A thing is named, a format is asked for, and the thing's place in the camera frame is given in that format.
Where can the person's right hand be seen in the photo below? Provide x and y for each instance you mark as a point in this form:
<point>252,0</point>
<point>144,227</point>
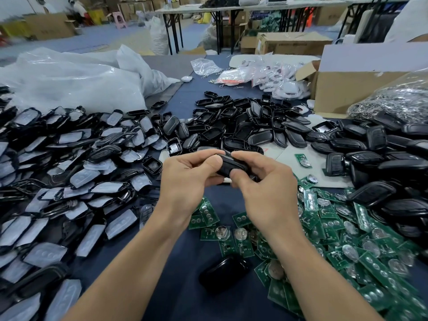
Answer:
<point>271,197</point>

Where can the person's left hand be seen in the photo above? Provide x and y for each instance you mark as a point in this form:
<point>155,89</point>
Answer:
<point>187,187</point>

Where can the pile of black shell halves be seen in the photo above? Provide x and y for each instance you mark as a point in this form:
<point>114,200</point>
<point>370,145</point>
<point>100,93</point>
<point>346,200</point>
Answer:
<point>251,123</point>

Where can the lone glossy black shell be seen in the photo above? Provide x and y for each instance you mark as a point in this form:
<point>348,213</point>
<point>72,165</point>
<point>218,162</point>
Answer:
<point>224,274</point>

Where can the pile of green circuit boards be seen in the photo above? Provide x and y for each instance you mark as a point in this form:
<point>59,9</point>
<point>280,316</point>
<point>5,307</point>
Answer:
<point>374,257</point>

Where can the pile of shells with pads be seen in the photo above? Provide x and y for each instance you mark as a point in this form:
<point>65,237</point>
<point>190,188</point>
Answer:
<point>63,177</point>

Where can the pile of assembled black fobs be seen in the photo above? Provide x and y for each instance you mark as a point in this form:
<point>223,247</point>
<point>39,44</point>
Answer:
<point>394,167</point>

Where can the person's right forearm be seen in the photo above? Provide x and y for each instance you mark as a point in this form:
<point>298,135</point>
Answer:
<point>318,284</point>

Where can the person's left forearm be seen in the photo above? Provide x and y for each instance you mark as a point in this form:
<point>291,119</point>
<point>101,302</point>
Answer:
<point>124,277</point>

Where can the small white object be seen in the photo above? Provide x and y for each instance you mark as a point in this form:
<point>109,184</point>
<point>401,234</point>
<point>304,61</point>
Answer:
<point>186,79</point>

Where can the heap of clear parts bags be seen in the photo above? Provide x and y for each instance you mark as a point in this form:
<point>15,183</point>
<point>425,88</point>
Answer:
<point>279,80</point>

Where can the clear bag with red label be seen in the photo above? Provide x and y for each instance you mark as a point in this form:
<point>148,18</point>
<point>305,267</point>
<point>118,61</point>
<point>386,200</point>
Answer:
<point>234,75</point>

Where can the small crumpled clear plastic bag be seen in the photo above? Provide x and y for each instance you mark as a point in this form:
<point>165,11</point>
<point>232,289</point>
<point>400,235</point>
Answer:
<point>206,67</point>

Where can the large open cardboard box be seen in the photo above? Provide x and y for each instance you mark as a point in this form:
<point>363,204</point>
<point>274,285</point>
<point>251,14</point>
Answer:
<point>358,91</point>

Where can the brown cardboard box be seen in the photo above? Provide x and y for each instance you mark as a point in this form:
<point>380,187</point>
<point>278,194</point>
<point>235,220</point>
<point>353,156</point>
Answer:
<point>294,44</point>

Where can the white sack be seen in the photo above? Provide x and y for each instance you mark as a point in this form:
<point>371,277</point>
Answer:
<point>158,35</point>

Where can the large white plastic bag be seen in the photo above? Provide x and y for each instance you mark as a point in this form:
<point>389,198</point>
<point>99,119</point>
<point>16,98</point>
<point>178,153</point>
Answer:
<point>73,80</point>

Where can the clear bag of metal parts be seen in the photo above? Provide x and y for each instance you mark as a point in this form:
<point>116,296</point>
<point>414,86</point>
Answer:
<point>401,103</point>

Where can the pink plastic stool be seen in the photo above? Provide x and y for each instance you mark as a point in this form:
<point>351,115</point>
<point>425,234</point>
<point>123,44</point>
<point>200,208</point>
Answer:
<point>119,20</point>

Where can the heap of black parts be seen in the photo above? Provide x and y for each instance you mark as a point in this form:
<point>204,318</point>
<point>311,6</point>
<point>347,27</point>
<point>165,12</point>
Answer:
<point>219,2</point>

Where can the long white table top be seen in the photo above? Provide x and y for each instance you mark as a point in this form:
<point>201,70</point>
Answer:
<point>321,6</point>

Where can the tan cardboard box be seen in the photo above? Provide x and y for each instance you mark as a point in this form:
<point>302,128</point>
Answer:
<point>50,26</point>

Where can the black metal table frame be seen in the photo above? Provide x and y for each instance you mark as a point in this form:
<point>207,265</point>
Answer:
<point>174,30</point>

